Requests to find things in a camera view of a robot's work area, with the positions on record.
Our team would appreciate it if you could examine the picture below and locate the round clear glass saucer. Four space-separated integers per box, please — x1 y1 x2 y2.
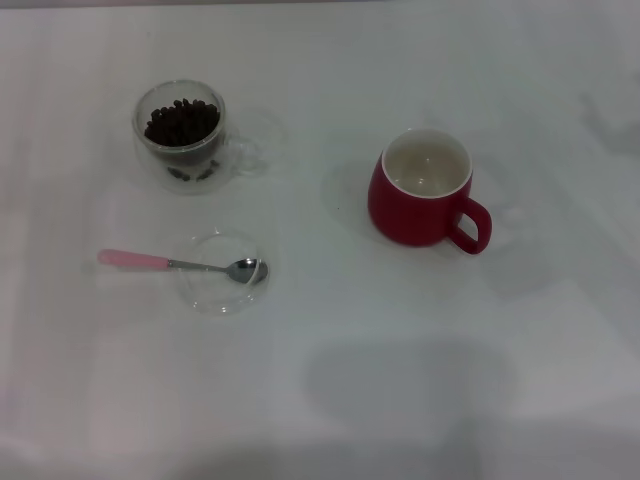
171 227 274 317

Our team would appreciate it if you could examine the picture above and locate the double-wall glass cup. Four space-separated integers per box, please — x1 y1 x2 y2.
130 78 267 197

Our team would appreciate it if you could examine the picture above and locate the coffee beans pile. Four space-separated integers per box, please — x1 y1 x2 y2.
144 97 223 149

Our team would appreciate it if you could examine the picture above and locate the pink-handled metal spoon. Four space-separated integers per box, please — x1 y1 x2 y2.
97 248 270 286

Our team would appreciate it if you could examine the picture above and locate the red ceramic mug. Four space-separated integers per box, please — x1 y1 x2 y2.
367 127 494 256

